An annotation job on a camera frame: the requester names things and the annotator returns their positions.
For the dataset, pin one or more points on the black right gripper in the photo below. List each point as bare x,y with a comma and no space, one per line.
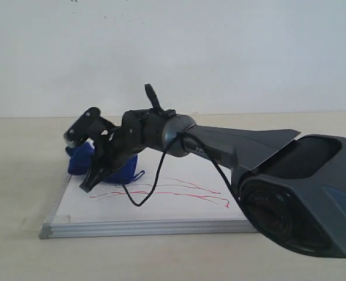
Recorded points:
112,155

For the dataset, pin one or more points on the blue cloth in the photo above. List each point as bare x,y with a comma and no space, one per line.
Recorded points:
80,160

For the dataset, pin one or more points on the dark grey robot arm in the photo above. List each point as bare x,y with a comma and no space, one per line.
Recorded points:
291,188

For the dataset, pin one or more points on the clear tape near left corner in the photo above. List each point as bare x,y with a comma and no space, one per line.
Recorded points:
37,223

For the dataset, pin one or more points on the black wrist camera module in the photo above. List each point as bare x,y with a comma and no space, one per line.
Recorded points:
87,126

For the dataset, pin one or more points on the white board aluminium frame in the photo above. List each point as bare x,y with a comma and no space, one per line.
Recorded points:
175,196

